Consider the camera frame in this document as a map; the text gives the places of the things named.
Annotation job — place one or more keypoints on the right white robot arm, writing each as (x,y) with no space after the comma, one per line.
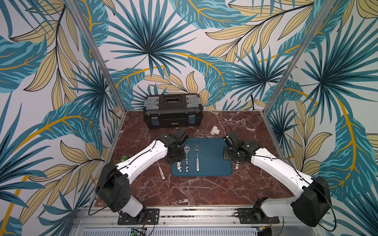
(311,196)

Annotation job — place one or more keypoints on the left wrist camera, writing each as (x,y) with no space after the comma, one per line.
(181,136)

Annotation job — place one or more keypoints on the teal plastic tray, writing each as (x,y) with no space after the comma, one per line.
(211,159)

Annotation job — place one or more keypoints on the green toy drill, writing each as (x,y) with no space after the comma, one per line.
(123,158)

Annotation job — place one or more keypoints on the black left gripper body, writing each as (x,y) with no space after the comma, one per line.
(178,156)

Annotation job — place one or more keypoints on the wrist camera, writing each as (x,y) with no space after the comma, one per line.
(232,140)
(181,136)

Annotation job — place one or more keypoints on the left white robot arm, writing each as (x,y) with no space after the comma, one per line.
(114,183)

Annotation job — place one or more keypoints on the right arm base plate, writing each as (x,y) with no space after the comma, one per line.
(254,216)

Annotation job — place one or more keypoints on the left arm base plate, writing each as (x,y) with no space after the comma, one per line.
(148,216)

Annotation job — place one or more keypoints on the black toolbox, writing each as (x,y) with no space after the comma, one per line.
(172,110)

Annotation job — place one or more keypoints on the aluminium front rail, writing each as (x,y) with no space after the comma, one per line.
(170,216)

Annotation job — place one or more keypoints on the fork with cow-pattern handle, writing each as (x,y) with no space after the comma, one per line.
(179,166)

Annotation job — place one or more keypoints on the spoon with cow-pattern handle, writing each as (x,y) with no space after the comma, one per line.
(186,150)

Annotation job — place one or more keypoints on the white PVC tee fitting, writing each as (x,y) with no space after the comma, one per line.
(214,130)

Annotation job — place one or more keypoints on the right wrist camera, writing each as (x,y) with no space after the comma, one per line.
(232,140)

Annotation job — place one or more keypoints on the spoon with hello kitty handle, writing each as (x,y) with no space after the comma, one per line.
(161,172)

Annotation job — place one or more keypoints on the fork with hello kitty handle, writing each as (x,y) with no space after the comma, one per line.
(197,157)

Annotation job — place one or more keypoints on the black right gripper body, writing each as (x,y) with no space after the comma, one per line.
(232,155)

